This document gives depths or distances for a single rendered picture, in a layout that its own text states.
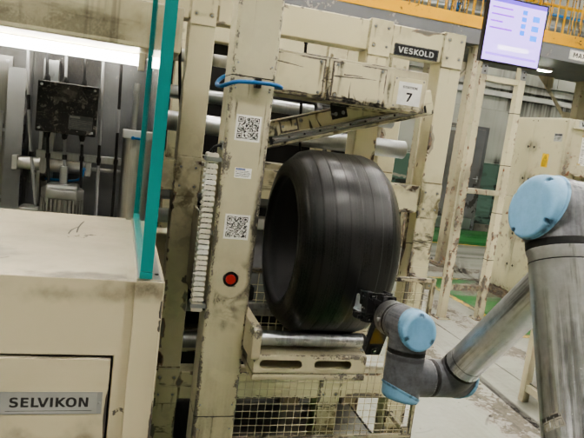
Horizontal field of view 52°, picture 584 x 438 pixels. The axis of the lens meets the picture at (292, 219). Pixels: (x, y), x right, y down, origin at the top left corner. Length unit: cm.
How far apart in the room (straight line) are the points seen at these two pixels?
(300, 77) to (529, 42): 397
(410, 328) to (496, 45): 444
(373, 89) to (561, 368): 134
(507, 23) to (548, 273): 474
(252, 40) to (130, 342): 105
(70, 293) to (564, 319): 76
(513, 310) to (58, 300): 89
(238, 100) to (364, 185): 44
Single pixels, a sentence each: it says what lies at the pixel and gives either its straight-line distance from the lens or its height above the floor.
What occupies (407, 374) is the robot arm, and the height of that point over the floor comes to 100.
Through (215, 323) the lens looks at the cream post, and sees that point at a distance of 185.
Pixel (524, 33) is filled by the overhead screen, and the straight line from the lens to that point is 582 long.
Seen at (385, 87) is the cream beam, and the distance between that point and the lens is 218.
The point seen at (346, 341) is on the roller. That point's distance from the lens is 190.
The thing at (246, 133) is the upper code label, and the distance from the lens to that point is 176.
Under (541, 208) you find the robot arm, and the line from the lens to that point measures 108.
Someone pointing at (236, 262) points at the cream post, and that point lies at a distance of 181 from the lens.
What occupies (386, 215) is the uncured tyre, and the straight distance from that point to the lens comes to 173.
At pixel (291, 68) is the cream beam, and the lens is 206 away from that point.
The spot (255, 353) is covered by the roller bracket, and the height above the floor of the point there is 87.
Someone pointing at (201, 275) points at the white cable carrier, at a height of 107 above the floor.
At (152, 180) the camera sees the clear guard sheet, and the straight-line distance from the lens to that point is 91.
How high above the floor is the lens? 152
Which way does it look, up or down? 8 degrees down
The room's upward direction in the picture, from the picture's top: 7 degrees clockwise
